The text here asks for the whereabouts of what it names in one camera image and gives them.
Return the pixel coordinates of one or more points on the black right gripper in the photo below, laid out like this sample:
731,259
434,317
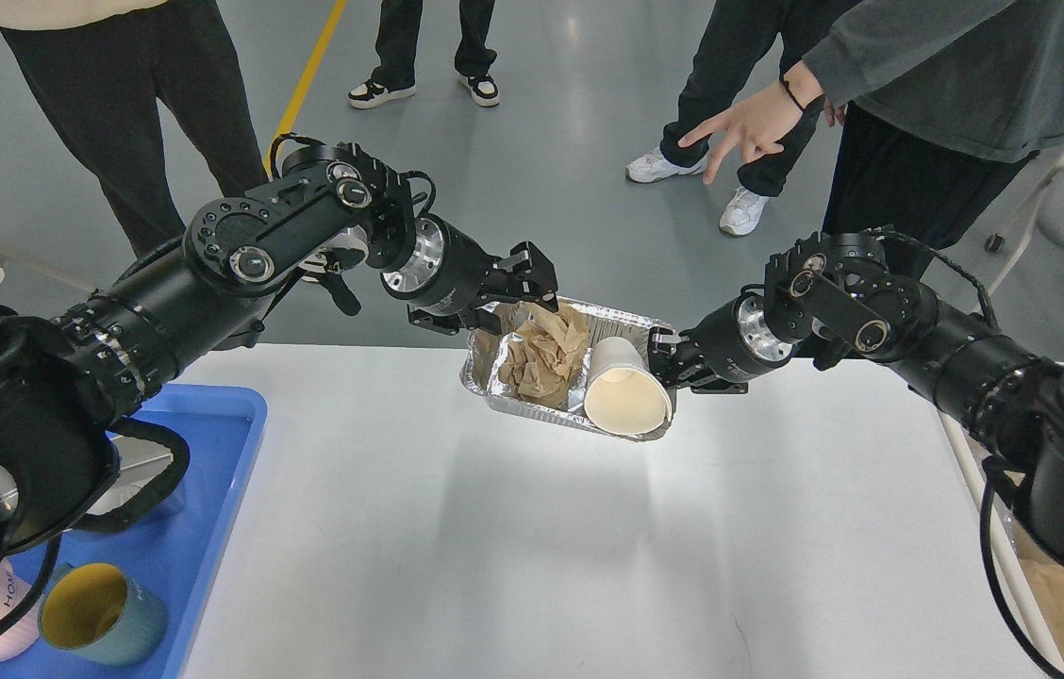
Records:
722,353

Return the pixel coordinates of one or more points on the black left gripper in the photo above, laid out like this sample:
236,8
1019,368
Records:
448,279

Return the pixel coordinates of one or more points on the white paper cup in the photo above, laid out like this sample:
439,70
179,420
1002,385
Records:
622,397

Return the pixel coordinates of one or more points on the crushed clear plastic bottle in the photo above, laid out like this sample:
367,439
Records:
488,352

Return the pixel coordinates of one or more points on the stainless steel rectangular tray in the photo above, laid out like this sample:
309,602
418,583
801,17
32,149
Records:
141,461

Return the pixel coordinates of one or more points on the blue-green mug yellow inside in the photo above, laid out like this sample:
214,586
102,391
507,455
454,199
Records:
101,614

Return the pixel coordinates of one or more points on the pink ribbed mug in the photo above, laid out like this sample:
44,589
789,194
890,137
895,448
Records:
24,632

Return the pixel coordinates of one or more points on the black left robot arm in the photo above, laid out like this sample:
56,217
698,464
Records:
71,453

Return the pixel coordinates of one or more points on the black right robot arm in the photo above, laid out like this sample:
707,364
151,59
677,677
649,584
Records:
832,297

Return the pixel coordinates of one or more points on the bystander bare hand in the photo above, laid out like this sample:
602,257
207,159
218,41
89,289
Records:
755,126

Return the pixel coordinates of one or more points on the person with grey sneakers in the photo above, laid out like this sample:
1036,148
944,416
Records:
942,103

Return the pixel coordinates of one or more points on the blue plastic tray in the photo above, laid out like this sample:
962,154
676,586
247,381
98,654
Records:
176,551

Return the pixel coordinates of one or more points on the person in cream top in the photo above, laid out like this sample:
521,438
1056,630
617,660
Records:
102,70

